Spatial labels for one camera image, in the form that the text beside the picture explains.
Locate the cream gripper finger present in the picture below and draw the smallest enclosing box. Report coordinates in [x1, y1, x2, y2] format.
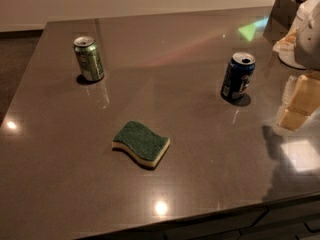
[276, 74, 320, 131]

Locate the blue pepsi can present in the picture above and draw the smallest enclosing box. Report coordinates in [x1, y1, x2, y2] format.
[220, 52, 255, 101]

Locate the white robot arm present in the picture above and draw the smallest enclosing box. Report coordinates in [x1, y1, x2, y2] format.
[273, 0, 320, 134]

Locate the white cylindrical robot base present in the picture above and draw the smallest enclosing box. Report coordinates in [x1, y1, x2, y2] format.
[273, 27, 306, 70]

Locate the green soda can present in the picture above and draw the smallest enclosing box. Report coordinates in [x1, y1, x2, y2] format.
[73, 36, 104, 82]

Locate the green and yellow sponge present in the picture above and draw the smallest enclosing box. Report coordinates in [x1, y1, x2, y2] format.
[112, 121, 170, 168]

